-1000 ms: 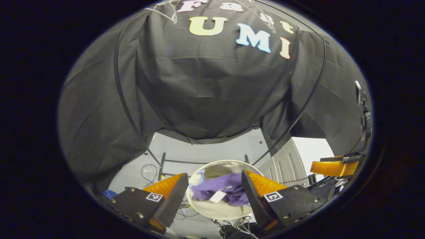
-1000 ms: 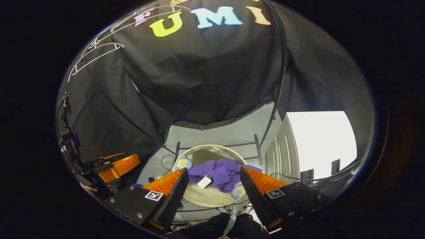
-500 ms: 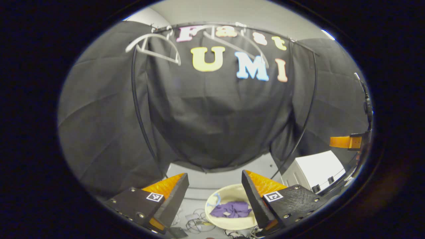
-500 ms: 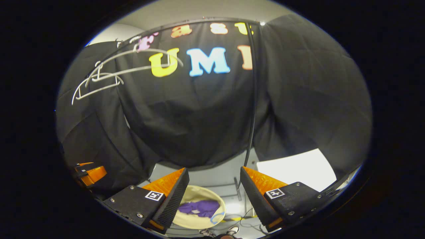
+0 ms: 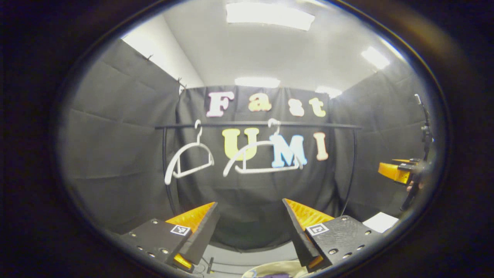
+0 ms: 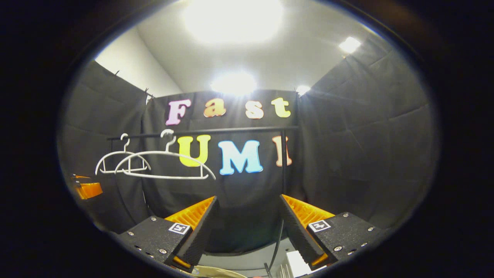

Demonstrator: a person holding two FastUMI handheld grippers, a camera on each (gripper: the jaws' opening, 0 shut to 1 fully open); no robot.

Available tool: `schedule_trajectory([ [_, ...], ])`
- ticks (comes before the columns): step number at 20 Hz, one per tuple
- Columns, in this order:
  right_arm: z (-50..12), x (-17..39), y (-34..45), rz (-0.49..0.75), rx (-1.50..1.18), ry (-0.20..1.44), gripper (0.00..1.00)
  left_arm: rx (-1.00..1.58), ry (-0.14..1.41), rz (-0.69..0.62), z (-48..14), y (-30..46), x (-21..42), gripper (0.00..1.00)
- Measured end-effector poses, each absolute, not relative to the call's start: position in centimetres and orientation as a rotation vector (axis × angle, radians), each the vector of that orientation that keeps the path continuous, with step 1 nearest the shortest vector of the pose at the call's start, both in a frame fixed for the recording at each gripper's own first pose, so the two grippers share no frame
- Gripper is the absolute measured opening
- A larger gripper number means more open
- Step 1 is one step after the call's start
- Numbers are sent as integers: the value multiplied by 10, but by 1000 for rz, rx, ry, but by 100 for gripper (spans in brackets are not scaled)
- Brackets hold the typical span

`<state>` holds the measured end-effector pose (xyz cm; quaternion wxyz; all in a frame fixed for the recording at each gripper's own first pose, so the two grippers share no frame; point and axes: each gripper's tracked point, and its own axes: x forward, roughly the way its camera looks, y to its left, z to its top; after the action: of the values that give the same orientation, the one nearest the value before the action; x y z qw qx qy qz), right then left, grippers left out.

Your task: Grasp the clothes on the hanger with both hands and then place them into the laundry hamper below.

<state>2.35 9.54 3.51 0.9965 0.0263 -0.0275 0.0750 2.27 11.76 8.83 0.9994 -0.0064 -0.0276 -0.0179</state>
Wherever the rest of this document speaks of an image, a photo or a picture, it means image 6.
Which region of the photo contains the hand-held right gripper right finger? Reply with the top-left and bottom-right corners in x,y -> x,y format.
280,194 -> 382,271

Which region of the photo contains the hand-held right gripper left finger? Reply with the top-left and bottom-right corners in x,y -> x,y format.
118,196 -> 219,270

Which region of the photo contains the beige laundry hamper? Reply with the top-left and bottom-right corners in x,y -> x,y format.
181,264 -> 247,278

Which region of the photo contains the white plastic clothes hanger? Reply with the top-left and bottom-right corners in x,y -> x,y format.
95,133 -> 151,176
115,129 -> 217,181

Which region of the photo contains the black metal clothes rack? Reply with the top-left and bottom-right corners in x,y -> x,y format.
107,125 -> 299,193

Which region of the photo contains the white box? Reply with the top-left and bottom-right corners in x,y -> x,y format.
276,250 -> 327,278

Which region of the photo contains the black backdrop cloth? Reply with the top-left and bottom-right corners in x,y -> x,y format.
58,33 -> 438,253

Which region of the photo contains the long ceiling light panel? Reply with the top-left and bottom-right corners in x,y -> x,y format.
210,71 -> 257,95

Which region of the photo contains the large ceiling light panel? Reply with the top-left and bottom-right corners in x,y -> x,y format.
183,0 -> 284,43

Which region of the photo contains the black cable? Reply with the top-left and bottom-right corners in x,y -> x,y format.
264,219 -> 285,278

